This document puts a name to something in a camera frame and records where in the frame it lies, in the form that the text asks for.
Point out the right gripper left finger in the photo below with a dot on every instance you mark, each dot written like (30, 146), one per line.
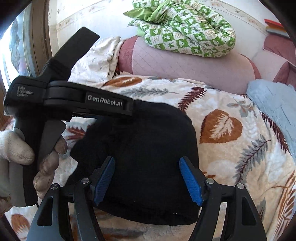
(52, 219)

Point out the cream white pillow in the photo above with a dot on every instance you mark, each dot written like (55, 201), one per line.
(98, 65)

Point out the pink quilted headboard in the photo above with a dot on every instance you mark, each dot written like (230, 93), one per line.
(275, 62)

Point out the black pants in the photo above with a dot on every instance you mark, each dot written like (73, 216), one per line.
(147, 185)

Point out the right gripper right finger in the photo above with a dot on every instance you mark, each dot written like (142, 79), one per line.
(242, 220)

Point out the stained glass window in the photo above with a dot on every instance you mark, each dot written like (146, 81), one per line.
(16, 50)

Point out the green white checkered quilt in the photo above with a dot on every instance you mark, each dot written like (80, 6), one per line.
(187, 27)

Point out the grey blue pillow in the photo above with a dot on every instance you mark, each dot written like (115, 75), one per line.
(277, 101)

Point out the left hand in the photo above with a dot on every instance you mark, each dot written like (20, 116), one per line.
(14, 149)

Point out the leaf pattern fleece blanket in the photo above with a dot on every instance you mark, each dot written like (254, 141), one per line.
(237, 143)

